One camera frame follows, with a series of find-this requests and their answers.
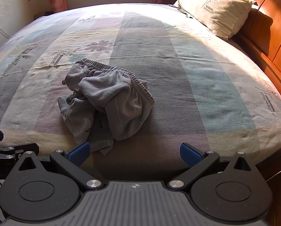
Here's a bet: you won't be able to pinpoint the grey pyjama trousers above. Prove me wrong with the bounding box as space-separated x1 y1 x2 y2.
58 58 155 155

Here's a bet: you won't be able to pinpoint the orange wooden headboard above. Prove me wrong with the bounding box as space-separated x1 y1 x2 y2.
233 0 281 95

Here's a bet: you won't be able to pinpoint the beige pillow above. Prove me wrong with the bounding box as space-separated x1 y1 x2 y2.
174 0 255 40

